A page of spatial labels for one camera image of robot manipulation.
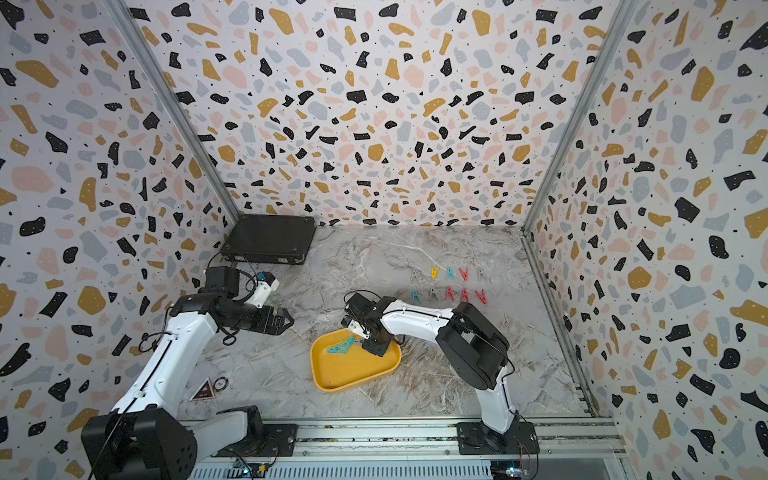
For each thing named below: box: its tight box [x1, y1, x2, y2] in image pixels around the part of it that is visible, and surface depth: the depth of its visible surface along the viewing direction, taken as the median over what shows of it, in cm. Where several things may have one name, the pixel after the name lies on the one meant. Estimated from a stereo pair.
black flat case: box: [220, 214, 317, 265], surface depth 119 cm
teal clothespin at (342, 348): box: [326, 336, 355, 355], surface depth 90 cm
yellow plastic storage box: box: [310, 328, 402, 392], surface depth 87 cm
